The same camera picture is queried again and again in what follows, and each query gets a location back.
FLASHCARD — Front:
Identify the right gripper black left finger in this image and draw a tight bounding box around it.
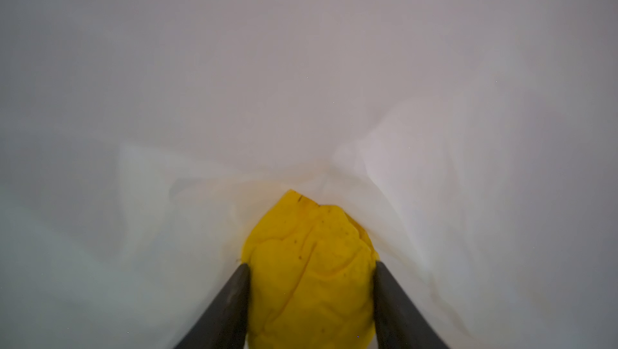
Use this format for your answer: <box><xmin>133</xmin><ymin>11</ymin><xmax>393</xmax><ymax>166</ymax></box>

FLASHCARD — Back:
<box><xmin>175</xmin><ymin>264</ymin><xmax>250</xmax><ymax>349</ymax></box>

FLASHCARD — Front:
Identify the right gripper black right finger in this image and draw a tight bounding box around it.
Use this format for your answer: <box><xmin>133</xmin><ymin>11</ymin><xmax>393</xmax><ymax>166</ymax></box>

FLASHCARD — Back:
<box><xmin>373</xmin><ymin>262</ymin><xmax>449</xmax><ymax>349</ymax></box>

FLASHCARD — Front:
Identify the yellow lemon fruit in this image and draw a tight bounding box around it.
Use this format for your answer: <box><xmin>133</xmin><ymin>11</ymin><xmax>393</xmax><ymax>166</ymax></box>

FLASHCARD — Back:
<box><xmin>241</xmin><ymin>190</ymin><xmax>379</xmax><ymax>348</ymax></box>

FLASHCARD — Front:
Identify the white plastic bag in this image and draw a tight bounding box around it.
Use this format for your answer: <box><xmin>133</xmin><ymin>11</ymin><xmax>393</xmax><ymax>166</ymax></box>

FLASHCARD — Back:
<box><xmin>1</xmin><ymin>0</ymin><xmax>617</xmax><ymax>348</ymax></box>

